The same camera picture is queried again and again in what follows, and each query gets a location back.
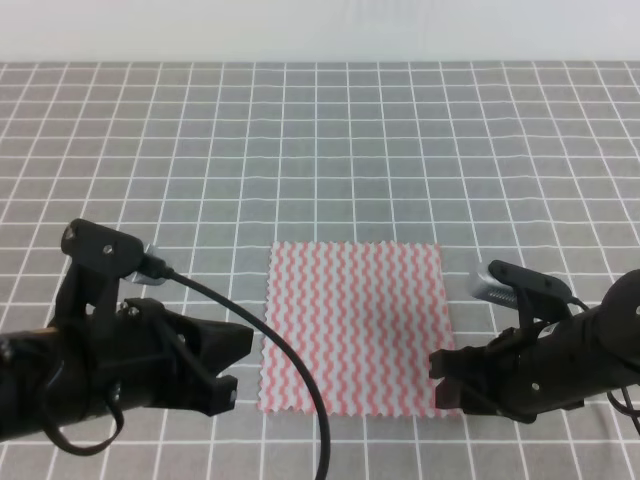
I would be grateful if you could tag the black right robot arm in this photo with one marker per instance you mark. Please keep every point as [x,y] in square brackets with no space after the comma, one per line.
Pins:
[617,329]

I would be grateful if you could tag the pink white wavy towel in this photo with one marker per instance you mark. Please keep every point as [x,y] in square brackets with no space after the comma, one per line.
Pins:
[364,318]

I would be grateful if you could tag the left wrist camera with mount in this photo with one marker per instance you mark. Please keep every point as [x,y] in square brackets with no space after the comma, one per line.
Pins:
[101,257]

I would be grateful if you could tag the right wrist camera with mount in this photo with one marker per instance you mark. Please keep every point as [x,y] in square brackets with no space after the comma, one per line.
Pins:
[529,292]

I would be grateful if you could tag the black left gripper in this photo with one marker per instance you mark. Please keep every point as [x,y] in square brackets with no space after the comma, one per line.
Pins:
[144,354]

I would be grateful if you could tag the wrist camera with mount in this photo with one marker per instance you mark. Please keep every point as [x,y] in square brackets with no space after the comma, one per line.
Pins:
[529,292]
[101,257]

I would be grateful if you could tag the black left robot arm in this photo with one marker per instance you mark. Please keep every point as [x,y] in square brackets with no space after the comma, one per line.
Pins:
[44,385]

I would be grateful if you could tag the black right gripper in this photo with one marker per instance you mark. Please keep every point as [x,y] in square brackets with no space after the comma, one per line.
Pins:
[559,371]

